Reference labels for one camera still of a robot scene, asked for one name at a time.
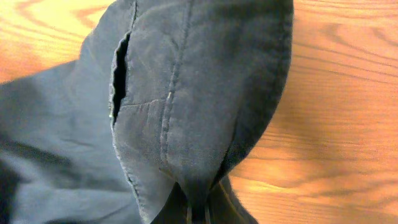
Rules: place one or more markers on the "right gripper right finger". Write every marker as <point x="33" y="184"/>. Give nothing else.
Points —
<point x="223" y="207"/>

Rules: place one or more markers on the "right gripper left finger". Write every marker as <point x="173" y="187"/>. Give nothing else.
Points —
<point x="176" y="209"/>

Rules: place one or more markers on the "dark blue shorts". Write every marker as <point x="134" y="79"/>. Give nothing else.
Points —
<point x="163" y="92"/>

